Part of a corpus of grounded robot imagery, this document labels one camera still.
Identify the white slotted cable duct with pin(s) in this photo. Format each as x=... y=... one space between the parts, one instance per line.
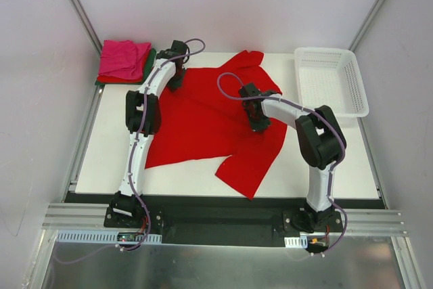
x=105 y=237

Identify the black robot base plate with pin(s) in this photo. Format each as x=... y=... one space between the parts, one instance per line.
x=221 y=221

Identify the folded pink t shirt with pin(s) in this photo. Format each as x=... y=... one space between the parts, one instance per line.
x=120 y=55

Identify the folded green t shirt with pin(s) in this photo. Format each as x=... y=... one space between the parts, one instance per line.
x=148 y=63

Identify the aluminium frame post right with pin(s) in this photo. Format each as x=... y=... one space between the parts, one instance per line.
x=366 y=24

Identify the aluminium frame post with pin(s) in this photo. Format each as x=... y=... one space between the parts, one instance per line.
x=86 y=24
x=366 y=24

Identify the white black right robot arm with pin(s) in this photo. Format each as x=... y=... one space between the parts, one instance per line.
x=321 y=143

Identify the white perforated plastic basket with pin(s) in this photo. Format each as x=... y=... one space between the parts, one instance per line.
x=331 y=77

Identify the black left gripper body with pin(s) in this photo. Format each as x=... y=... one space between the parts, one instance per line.
x=174 y=80

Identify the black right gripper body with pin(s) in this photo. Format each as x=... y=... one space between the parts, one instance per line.
x=258 y=122

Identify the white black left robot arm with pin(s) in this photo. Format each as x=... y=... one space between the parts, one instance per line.
x=143 y=120

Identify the aluminium frame post left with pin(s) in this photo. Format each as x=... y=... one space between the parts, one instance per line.
x=86 y=24

